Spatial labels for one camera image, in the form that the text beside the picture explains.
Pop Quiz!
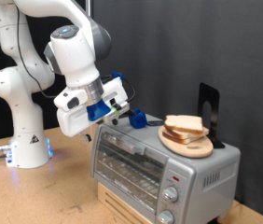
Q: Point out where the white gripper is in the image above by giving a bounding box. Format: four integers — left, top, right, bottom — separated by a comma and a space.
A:
54, 88, 120, 143

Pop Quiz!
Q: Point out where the vertical metal pole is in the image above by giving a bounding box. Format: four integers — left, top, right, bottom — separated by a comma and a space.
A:
85, 0, 93, 18

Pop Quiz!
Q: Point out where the black metal bookend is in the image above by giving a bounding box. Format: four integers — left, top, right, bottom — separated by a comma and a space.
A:
196, 82, 226, 149

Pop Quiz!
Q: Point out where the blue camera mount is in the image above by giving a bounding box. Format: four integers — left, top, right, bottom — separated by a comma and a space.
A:
87, 100, 112, 122

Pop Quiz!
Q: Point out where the silver toaster oven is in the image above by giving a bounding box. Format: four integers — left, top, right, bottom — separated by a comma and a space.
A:
90, 113, 242, 224

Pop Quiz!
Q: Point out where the wire oven rack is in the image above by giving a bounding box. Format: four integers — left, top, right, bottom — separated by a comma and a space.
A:
97, 153, 165, 203

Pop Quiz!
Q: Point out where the round wooden cutting board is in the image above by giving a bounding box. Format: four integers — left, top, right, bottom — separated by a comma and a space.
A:
158, 124, 215, 159

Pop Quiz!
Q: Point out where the grey backdrop cloth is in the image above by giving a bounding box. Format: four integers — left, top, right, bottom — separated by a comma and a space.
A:
90, 0, 263, 223

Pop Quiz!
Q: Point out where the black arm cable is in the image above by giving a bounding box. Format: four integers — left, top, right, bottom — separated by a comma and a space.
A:
14, 6, 137, 104

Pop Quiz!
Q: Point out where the silver oven knob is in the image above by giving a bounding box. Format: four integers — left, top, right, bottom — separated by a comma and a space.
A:
161, 185, 180, 203
157, 208, 175, 224

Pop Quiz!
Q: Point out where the glass oven door with handle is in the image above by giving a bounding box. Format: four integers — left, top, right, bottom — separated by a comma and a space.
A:
91, 122, 170, 216

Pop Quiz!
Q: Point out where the metal spatula with blue block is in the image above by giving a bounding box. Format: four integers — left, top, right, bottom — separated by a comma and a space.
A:
127, 107, 165, 130

